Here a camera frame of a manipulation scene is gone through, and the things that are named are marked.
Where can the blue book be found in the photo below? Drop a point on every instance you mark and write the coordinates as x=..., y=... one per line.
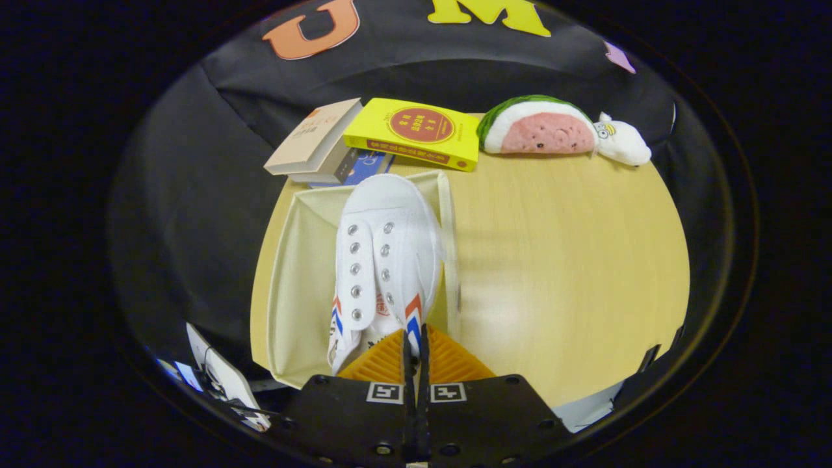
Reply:
x=367, y=166

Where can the yellow book with red circle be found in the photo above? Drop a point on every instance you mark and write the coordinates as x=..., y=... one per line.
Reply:
x=370, y=127

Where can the watermelon slice plush toy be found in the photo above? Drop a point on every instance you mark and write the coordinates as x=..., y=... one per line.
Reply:
x=539, y=133

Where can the grey book with dark spine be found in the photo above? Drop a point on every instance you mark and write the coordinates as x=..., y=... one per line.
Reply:
x=325, y=170

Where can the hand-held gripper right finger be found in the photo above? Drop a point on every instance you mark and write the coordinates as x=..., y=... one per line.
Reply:
x=481, y=422

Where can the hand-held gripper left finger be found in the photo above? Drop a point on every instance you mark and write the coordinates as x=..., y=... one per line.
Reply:
x=364, y=422

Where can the dark screen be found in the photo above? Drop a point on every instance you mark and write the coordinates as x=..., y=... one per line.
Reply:
x=188, y=376

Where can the black backdrop cloth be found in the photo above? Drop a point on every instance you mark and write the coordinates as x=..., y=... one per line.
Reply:
x=195, y=195

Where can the cream fabric storage box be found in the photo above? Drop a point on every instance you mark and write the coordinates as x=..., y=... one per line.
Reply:
x=299, y=292

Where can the white shoe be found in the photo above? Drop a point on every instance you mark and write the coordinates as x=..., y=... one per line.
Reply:
x=390, y=208

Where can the beige book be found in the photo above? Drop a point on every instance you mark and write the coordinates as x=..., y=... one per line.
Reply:
x=312, y=136

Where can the white board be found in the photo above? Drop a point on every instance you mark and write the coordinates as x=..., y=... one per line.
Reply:
x=224, y=374

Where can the white plush toy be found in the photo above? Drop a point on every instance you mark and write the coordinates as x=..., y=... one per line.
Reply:
x=624, y=146

